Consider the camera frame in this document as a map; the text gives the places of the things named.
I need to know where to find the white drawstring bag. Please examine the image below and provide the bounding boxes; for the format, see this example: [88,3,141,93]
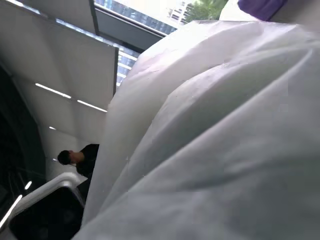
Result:
[72,19,320,240]

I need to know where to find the purple towel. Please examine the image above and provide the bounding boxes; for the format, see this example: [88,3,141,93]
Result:
[236,0,292,22]

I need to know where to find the long ceiling light strip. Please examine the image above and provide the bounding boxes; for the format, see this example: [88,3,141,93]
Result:
[76,99,108,113]
[35,83,72,99]

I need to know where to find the person in black shirt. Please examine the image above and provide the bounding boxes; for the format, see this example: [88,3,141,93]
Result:
[57,143,100,201]

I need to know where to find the green tree outside window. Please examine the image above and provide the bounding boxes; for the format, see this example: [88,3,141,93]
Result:
[186,0,229,25]

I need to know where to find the dark window frame post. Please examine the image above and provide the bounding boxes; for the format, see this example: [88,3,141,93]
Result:
[88,0,101,36]

